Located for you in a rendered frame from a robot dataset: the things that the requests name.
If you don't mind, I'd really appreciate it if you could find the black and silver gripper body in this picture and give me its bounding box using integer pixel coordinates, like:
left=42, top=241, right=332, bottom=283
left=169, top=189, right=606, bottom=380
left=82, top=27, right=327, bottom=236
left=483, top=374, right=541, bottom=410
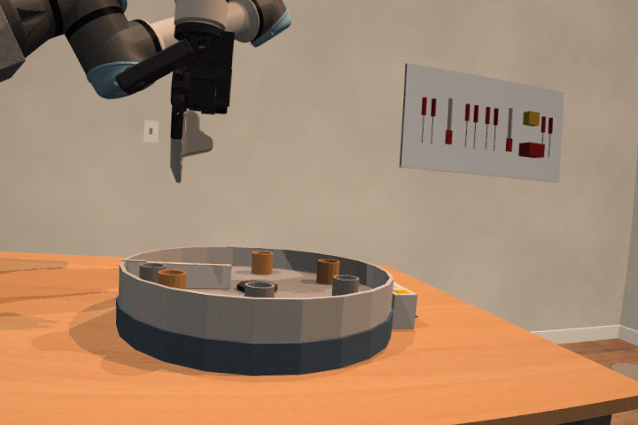
left=171, top=22, right=235, bottom=114

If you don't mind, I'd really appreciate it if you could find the grey metal sleeve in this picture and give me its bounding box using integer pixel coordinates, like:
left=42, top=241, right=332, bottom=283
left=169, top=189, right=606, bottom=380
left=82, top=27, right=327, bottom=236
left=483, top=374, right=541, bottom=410
left=139, top=263, right=167, bottom=283
left=331, top=275, right=359, bottom=296
left=245, top=282, right=275, bottom=298

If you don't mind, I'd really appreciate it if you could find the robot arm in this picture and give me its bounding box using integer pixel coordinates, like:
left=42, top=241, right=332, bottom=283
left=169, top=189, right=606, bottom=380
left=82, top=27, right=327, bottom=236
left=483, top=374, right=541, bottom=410
left=0, top=0, right=292, bottom=99

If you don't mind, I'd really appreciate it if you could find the grey round turntable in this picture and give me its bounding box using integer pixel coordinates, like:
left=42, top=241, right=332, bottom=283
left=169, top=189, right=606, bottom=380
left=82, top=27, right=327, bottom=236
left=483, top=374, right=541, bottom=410
left=116, top=246, right=418, bottom=376

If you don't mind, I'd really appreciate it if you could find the bronze bushing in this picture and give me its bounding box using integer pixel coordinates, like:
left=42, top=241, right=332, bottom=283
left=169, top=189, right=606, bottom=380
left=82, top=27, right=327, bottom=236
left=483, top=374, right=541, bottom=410
left=252, top=251, right=273, bottom=274
left=158, top=270, right=186, bottom=290
left=316, top=259, right=339, bottom=284

